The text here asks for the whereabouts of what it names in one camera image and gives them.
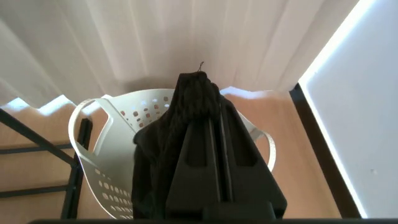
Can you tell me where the white laundry basket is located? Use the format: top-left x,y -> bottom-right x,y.
68,88 -> 277,220

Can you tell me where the black garment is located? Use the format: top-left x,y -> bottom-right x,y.
131,62 -> 222,220

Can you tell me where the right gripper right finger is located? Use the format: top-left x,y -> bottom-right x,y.
217,96 -> 287,220

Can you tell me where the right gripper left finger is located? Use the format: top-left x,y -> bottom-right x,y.
165,119 -> 225,220

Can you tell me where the black clothes rack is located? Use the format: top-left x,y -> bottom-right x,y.
0,108 -> 94,220

